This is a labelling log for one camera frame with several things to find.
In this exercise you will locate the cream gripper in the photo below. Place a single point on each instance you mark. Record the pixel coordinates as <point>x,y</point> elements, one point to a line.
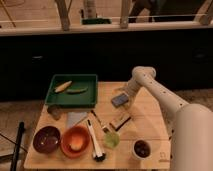
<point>131,91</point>

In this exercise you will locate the blue sponge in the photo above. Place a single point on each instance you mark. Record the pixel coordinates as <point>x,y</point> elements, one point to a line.
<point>119,100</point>

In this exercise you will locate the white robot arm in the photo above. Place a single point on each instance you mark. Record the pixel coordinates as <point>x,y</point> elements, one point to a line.
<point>192,139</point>

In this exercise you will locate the yellow ball in bowl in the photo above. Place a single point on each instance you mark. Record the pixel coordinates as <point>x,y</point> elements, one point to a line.
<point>76,145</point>

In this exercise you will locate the orange bowl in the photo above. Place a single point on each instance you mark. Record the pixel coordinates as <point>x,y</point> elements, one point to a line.
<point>75,133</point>

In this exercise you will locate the purple bowl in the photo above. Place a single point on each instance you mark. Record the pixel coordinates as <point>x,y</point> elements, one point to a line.
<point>47,140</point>

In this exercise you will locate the wooden block with black stripe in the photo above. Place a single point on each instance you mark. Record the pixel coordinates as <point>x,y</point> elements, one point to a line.
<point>120,120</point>

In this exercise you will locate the green plastic tray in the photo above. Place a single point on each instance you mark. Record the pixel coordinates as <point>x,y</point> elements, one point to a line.
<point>81,93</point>

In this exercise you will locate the small metal spoon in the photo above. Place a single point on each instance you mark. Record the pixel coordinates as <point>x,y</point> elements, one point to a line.
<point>104,127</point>

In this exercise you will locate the green plastic cup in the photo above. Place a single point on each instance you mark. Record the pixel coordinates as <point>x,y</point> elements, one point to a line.
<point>111,140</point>

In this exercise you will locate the green pea pod toy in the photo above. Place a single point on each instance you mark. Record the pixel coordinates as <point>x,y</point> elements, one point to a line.
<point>76,91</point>

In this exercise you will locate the white cup with dark contents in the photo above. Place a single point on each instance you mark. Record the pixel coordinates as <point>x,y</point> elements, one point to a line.
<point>141,149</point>

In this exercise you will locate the yellow corn cob toy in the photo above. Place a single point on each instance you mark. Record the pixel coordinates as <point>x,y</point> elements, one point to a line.
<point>62,87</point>

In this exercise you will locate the grey cloth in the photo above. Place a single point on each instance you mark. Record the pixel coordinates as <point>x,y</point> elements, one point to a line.
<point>73,118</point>

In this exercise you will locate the brown rock-like object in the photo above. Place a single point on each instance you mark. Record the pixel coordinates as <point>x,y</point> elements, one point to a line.
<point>54,111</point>

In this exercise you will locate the green object on shelf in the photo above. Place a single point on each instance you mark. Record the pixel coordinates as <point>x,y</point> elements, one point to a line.
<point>92,21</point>

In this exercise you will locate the black pole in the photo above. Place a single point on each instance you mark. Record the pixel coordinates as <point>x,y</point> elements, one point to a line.
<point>17,147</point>

